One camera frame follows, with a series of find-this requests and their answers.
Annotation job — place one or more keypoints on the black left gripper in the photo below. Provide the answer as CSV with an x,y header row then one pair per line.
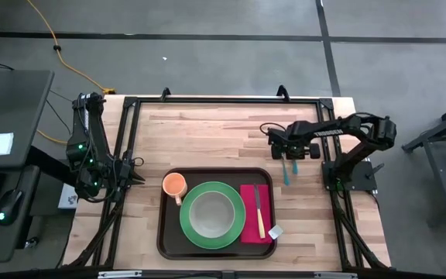
x,y
124,176

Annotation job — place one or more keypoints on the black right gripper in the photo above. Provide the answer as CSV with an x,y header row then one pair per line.
x,y
285,140

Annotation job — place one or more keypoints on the orange ceramic mug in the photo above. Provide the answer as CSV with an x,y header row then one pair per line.
x,y
173,184

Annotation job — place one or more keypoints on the red cloth napkin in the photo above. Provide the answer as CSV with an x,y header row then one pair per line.
x,y
248,217

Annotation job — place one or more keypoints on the grey round bowl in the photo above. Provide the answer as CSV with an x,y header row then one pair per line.
x,y
211,215

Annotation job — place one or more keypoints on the green round plate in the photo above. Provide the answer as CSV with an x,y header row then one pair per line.
x,y
212,244

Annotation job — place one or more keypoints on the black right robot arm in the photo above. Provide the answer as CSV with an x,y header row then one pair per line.
x,y
347,126

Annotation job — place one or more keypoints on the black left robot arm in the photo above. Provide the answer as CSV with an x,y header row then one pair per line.
x,y
91,128

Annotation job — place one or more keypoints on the dark brown plastic tray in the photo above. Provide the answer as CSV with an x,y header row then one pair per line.
x,y
169,236

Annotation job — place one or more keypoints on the white printed box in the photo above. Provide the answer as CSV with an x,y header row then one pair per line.
x,y
68,197

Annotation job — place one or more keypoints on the black front crossbar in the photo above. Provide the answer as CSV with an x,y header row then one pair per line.
x,y
176,276

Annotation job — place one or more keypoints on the desk caster wheel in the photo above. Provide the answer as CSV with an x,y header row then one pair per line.
x,y
32,243

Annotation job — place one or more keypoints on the black computer mouse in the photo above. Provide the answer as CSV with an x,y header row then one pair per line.
x,y
8,205

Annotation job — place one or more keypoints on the dark grey desk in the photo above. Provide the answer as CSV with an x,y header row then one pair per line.
x,y
14,108

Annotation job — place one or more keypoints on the black metal side stand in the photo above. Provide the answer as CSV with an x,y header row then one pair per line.
x,y
439,178

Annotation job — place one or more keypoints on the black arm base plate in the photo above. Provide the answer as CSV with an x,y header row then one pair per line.
x,y
366,180

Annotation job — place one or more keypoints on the black metal rig frame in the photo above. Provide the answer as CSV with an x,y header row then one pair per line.
x,y
227,100

